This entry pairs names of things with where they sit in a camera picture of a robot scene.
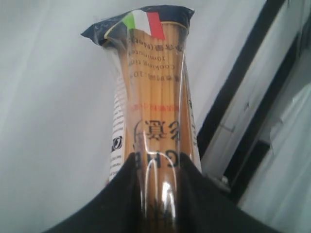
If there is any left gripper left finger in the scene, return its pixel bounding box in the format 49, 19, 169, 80
52, 153, 148, 233

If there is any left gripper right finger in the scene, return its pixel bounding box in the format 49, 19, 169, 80
177, 153, 275, 233

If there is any spaghetti package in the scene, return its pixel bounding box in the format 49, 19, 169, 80
82, 5, 201, 233

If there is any black ceiling frame beam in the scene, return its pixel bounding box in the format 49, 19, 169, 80
193, 0, 311, 193

